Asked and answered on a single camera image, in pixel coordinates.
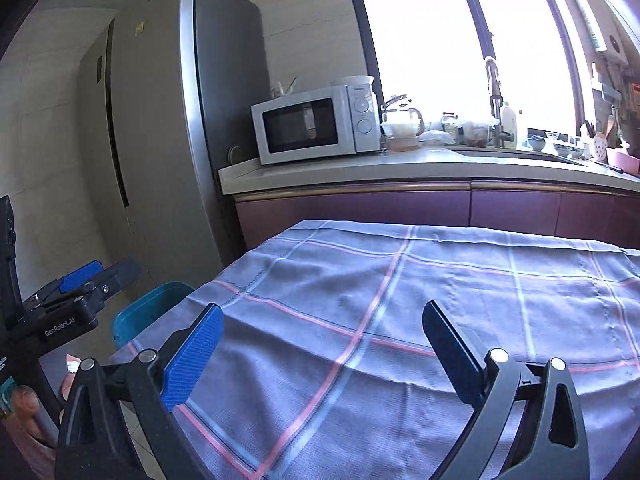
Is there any teal plastic trash bin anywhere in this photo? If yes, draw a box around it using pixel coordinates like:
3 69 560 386
111 281 195 350

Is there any purple kitchen cabinet counter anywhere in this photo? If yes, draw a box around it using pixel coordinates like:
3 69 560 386
219 146 639 248

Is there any kitchen faucet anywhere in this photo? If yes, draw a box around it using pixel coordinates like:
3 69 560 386
485 56 514 148

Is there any left hand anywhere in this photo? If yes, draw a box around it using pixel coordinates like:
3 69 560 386
1 353 80 479

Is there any grey plaid tablecloth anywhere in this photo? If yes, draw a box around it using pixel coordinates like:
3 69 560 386
114 220 639 479

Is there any glass kettle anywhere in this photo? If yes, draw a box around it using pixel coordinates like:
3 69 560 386
381 94 425 152

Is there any pink pot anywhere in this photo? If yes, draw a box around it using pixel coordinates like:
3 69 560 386
610 148 640 176

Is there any grey refrigerator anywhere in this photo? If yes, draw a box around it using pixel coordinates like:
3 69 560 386
77 0 269 298

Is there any white microwave oven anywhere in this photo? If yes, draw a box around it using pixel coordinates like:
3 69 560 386
252 76 381 166

